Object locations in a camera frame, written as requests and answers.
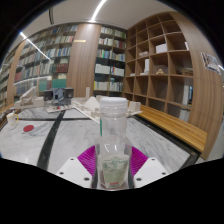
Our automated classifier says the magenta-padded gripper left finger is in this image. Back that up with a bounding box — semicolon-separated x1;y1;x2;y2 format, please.
55;145;100;189

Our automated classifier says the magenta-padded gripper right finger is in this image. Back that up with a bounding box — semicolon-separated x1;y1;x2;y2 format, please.
128;145;169;189

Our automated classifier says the clear plastic drink bottle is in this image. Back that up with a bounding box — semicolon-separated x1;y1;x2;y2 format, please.
94;96;133;191

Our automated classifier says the long wooden bench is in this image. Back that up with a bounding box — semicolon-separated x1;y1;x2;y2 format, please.
137;104;208;155

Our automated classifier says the flat round red coaster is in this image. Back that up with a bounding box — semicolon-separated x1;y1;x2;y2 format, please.
22;124;36;133

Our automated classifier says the dark grey architectural model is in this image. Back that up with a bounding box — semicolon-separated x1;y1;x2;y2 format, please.
43;87;75;113

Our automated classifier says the beige architectural model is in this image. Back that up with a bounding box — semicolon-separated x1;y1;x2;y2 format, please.
14;85;46;109

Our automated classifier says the open wooden cubby shelf unit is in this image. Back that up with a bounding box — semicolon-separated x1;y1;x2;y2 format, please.
123;12;195;123

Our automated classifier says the long curved book shelf unit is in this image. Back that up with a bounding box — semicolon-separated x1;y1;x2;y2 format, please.
0;23;80;105

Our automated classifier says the tall narrow book shelf unit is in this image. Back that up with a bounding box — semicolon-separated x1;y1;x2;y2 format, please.
93;25;128;98

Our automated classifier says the ceiling light strip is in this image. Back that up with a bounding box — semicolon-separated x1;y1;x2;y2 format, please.
90;0;108;23

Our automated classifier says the wall poster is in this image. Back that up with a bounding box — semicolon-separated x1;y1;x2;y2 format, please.
200;51;222;75

